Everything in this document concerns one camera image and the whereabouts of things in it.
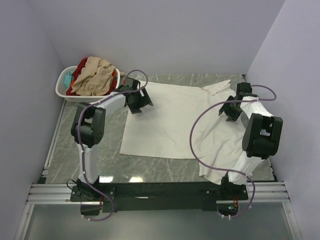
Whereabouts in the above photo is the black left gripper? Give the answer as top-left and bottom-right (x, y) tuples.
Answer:
(128, 87), (153, 115)

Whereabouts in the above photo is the cream white t-shirt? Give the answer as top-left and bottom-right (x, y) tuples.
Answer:
(120, 80), (245, 184)

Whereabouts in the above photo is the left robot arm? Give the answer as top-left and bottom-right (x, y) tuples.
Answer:
(70, 77), (153, 201)

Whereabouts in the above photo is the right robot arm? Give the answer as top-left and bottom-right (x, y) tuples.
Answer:
(218, 82), (283, 200)

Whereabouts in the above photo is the beige t-shirt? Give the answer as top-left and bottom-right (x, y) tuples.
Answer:
(70, 56), (118, 97)

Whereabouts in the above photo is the red t-shirt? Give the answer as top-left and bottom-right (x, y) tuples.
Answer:
(65, 57), (119, 97)

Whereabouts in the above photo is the orange garment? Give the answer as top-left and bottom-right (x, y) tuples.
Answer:
(66, 76), (75, 95)

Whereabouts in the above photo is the teal garment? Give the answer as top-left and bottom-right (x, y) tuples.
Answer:
(63, 72), (73, 90)

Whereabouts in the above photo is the white plastic laundry basket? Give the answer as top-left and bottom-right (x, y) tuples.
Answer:
(55, 57), (124, 103)

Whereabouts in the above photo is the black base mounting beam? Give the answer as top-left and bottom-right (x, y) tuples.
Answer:
(70, 181), (249, 215)

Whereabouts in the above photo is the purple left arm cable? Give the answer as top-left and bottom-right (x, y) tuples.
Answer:
(76, 69), (149, 223)

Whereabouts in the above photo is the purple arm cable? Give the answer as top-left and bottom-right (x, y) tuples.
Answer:
(189, 84), (277, 221)
(76, 69), (149, 223)

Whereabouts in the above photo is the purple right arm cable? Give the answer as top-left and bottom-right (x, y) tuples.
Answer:
(189, 84), (277, 221)

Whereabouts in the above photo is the aluminium frame rail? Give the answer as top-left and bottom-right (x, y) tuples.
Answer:
(25, 182), (291, 205)

